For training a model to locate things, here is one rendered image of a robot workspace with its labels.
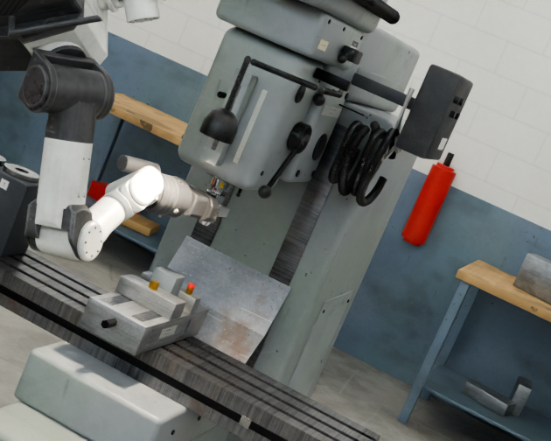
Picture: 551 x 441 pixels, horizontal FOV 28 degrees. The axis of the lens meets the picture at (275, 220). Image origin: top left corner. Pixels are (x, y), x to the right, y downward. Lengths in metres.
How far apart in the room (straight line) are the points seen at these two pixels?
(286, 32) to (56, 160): 0.58
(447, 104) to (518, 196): 4.02
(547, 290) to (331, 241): 3.33
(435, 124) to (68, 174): 0.91
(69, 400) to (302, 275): 0.74
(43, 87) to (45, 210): 0.23
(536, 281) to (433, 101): 3.55
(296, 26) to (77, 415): 0.94
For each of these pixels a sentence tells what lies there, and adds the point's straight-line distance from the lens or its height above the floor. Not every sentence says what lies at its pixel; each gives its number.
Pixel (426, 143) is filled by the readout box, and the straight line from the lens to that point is 2.57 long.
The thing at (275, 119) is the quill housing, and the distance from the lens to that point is 2.36.
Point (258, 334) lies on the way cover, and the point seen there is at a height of 0.93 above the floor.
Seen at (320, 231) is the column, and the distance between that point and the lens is 2.80.
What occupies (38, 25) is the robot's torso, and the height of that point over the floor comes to 1.50.
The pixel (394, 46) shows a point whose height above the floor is 1.73.
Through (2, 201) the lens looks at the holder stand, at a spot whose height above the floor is 1.03.
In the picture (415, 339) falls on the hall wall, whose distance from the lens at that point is 6.70.
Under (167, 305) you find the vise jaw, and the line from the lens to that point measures 2.46.
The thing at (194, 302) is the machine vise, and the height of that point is 1.01.
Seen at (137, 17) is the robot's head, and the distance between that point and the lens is 2.17.
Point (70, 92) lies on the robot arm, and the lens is 2.05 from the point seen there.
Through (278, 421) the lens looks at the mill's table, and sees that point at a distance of 2.38.
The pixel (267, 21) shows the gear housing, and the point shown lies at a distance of 2.34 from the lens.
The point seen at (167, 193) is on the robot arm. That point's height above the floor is 1.25.
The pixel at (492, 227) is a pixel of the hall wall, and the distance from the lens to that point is 6.57.
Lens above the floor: 1.67
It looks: 9 degrees down
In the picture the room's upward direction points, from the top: 23 degrees clockwise
